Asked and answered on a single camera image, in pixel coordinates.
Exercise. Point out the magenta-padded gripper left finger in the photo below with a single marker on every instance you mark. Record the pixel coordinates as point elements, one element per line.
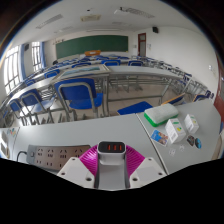
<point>87,163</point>

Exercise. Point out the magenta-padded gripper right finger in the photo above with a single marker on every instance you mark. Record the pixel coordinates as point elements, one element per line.
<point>136,163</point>

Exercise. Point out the white charger block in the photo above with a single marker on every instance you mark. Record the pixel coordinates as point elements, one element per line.
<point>111,166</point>

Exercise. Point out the colourful printed leaflet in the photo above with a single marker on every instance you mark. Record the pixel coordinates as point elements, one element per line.
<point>159,137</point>

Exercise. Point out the large white carton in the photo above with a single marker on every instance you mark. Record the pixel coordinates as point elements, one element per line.
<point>175,130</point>

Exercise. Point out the green and white box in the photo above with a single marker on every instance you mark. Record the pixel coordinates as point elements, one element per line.
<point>161,114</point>

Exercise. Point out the small blue and black badges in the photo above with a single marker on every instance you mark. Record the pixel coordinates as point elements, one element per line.
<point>194,141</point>

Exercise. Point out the small white carton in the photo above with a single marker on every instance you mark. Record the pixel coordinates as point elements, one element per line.
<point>191,123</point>

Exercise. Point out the blue classroom chairs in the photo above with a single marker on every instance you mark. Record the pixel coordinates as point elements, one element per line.
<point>80,93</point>

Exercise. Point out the colourful sticker sheet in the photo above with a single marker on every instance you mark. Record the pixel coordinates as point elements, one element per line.
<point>12,132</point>

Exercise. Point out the white card stand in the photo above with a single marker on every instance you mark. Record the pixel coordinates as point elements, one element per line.
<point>4,145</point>

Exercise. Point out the red-brown side door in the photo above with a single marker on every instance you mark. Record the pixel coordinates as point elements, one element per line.
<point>220,96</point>

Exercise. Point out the orange lectern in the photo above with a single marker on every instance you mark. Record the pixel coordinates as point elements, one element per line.
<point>92,52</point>

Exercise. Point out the green chalkboard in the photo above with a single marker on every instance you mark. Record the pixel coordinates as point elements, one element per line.
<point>91,46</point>

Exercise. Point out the blue curtain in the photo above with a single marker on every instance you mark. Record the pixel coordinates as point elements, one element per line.
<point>42,55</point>
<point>23,61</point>

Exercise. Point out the brown door with window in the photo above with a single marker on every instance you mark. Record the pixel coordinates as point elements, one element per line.
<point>142,45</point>

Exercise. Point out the narrow window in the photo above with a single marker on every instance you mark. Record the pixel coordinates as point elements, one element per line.
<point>36,56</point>

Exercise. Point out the large window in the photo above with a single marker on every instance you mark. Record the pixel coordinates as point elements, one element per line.
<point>11,68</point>

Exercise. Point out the ceiling air conditioner vent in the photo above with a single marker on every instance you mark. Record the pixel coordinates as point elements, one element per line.
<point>90,17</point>

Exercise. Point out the ceiling light panels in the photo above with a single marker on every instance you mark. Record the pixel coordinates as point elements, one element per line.
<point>50,20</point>

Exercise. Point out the ceiling projector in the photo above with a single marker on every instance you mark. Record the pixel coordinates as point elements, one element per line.
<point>120,11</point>

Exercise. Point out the black wall speaker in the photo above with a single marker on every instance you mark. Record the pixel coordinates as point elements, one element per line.
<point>155,29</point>
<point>26,47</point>

